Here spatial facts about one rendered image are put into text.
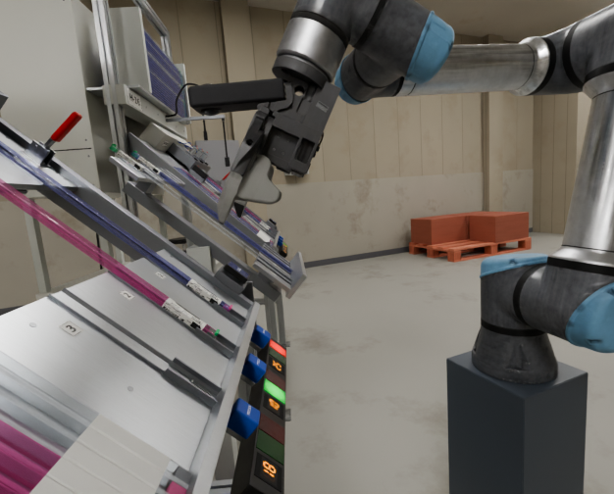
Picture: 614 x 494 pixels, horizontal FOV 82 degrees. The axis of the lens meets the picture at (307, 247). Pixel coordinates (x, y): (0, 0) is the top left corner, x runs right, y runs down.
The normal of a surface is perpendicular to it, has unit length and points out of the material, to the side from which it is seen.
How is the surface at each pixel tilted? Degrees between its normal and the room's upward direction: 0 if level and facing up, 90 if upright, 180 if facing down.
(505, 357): 72
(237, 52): 90
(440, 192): 90
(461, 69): 111
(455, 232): 90
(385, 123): 90
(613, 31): 78
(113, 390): 43
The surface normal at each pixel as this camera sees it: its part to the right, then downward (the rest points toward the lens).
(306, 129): 0.05, 0.14
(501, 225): 0.38, 0.11
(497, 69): 0.25, 0.46
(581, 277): -0.71, -0.04
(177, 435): 0.62, -0.78
